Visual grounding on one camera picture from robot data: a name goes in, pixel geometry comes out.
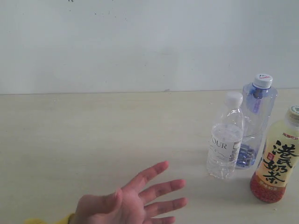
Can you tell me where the milk tea bottle red base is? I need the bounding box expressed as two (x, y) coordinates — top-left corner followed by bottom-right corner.
(250, 105), (299, 203)

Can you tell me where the clear water bottle white cap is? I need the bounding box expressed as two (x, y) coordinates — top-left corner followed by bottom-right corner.
(206, 91), (244, 179)

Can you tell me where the blue tinted plastic bottle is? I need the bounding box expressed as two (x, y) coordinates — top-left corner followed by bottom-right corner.
(236, 74), (278, 169)

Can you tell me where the yellow sleeved forearm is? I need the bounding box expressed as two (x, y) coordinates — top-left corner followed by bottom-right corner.
(24, 213), (77, 224)

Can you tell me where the person's open hand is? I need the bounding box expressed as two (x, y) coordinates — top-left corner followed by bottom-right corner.
(69, 161), (187, 224)

